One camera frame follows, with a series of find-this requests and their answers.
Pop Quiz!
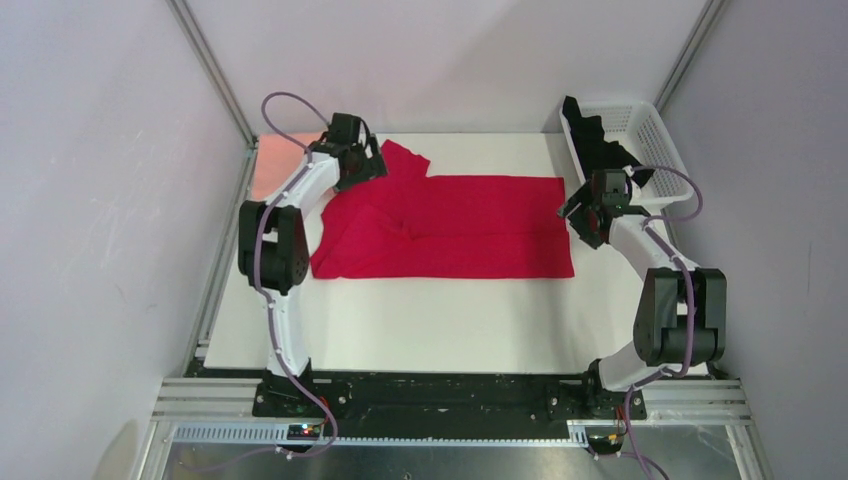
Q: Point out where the right controller board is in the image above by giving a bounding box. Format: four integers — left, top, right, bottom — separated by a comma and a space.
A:
586, 432, 627, 460

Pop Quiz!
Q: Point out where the left aluminium frame post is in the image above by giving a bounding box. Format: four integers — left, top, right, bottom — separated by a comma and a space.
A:
165, 0, 258, 148

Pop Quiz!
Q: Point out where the black t shirt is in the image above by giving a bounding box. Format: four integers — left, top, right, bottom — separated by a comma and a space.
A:
560, 95, 655, 188

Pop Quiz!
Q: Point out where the folded pink t shirt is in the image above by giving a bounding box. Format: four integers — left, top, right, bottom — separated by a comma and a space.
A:
250, 132, 320, 201

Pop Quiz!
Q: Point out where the grey slotted cable duct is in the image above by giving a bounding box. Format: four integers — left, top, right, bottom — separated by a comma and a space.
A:
172, 422, 587, 448

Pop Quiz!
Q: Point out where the left controller board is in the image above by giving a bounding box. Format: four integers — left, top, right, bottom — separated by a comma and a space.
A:
286, 423, 323, 442

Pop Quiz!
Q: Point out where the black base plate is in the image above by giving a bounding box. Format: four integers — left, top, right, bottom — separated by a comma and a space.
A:
252, 371, 647, 439

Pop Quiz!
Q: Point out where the aluminium frame post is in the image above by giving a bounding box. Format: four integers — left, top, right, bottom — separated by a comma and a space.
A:
165, 0, 258, 148
653, 0, 729, 113

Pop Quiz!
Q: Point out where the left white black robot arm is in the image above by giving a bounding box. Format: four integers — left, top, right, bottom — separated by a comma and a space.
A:
237, 113, 388, 416

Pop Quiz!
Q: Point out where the controller board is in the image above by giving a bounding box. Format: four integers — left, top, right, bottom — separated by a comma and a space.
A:
586, 432, 627, 460
286, 423, 323, 442

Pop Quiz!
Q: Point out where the red t shirt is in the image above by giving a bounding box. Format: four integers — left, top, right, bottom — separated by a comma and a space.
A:
311, 140, 575, 280

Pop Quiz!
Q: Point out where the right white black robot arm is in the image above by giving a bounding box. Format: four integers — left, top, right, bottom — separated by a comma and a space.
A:
558, 167, 727, 418

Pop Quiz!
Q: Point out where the white plastic basket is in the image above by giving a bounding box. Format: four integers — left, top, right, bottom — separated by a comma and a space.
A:
572, 104, 694, 211

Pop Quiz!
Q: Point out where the right aluminium frame post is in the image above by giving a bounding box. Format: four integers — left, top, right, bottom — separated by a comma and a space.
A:
653, 0, 729, 113

